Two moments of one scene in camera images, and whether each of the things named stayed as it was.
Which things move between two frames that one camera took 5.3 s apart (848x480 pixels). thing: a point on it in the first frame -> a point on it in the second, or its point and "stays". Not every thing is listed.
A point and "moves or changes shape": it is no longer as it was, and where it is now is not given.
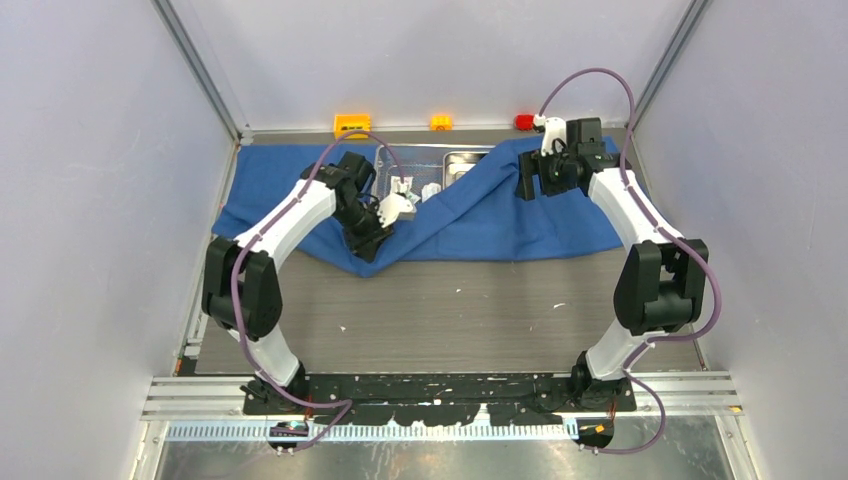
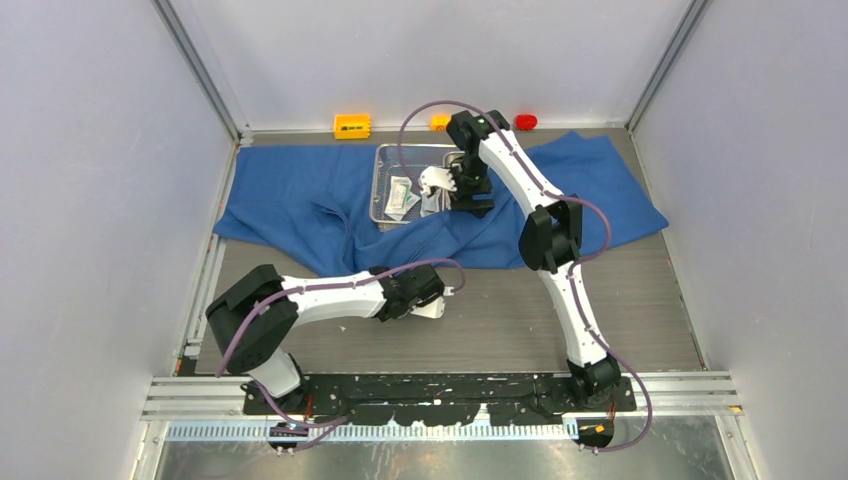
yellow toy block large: [351, 122] stays
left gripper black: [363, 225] -> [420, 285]
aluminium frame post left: [174, 25] stays
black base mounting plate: [516, 399] stays
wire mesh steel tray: [423, 163] stays
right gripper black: [533, 163] -> [460, 199]
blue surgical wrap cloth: [478, 212] moves or changes shape
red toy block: [524, 122] stays
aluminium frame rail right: [692, 17] stays
